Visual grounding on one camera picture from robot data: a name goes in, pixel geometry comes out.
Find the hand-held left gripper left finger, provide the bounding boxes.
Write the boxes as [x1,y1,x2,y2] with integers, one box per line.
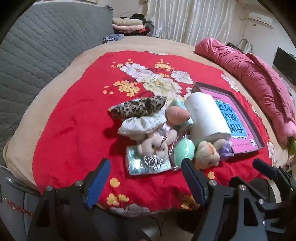
[26,158,111,241]

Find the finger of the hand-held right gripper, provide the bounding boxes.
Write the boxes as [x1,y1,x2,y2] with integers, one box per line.
[248,178,278,241]
[253,158,296,202]

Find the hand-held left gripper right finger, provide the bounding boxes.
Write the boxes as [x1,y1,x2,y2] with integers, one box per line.
[181,159,269,241]

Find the tan bear plush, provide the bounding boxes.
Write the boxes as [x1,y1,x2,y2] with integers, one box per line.
[194,138,228,169]

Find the green egg sponge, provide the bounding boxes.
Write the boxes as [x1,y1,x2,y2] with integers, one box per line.
[169,137,197,171]

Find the mint green tissue pack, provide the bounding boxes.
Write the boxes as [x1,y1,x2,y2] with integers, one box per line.
[171,98,194,128]
[126,146,172,176]

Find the rhinestone hair tie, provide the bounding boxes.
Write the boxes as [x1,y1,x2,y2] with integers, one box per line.
[144,156,164,168]

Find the white bunny plush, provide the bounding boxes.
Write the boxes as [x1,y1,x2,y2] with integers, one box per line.
[136,130,178,160]

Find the grey box with pink lining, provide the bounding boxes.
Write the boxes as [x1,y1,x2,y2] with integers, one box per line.
[191,82,266,154]

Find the white paper roll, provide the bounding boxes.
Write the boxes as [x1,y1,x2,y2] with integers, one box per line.
[184,92,232,145]

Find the green cloth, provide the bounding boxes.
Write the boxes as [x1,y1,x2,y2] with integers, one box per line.
[288,137,296,156]

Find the red floral blanket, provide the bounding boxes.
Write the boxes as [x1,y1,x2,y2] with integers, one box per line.
[32,51,278,217]

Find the tan mushroom plush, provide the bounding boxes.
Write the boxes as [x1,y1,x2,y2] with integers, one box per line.
[165,106,190,127]

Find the leopard print pouch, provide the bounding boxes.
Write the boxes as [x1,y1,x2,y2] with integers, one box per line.
[107,96,167,120]

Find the pink quilt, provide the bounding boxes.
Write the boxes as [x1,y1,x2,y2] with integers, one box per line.
[195,38,296,145]

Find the beige bed sheet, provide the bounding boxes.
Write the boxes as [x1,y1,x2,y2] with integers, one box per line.
[3,35,296,186]

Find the black television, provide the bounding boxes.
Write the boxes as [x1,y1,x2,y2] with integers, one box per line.
[273,47,296,81]

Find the blue patterned cloth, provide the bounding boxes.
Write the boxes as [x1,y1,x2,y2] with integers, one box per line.
[103,34,125,43]

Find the grey quilted headboard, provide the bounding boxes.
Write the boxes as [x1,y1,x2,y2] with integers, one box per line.
[0,1,114,160]

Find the white air conditioner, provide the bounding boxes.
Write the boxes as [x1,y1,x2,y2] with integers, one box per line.
[248,11,274,29]

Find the white pleated curtain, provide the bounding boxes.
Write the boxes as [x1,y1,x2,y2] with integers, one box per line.
[146,0,241,45]

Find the cream folded garment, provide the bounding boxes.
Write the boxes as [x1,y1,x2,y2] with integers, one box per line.
[112,17,143,26]

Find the black folded clothes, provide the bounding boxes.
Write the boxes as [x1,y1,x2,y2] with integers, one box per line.
[131,13,152,36]

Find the looped cable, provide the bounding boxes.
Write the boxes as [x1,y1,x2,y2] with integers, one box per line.
[238,39,252,52]

